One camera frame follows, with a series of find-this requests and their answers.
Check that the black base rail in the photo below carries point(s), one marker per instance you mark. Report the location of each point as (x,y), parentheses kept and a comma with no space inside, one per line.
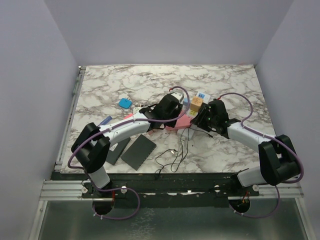
(165,190)

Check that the pink triangular power strip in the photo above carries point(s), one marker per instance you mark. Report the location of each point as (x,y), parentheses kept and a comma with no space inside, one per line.
(181,123)

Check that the orange tan plug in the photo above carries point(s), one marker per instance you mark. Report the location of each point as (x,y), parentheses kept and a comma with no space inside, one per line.
(196,103)

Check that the pink square plug adapter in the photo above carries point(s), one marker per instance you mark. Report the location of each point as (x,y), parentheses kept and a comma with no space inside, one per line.
(129,116)

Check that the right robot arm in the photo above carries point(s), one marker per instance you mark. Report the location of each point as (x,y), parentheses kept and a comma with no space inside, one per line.
(277,160)

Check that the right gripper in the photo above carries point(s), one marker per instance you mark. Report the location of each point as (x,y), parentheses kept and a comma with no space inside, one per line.
(200,119)

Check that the left black flat box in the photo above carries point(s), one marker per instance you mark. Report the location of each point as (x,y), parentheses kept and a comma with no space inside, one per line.
(116,151)

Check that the blue plug adapter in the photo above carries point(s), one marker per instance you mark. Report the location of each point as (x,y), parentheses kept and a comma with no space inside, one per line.
(125,103)

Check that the black flat box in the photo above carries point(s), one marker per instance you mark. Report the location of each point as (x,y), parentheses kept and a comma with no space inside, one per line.
(116,151)
(138,152)

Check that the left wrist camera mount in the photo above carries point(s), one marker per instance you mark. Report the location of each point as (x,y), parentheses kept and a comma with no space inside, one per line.
(178,95)

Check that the white plug adapter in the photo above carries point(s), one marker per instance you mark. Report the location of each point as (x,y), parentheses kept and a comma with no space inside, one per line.
(136,109)

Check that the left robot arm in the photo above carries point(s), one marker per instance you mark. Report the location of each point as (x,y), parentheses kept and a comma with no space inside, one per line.
(92,145)

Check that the light blue plug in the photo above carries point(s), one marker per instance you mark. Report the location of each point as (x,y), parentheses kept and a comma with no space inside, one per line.
(186,101)

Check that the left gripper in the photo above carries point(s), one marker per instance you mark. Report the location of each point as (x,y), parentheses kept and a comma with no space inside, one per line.
(176,112)

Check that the right black flat box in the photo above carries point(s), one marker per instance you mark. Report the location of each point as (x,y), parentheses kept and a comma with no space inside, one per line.
(138,152)

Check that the white power strip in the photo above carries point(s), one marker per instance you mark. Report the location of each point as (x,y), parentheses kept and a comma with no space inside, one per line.
(189,131)

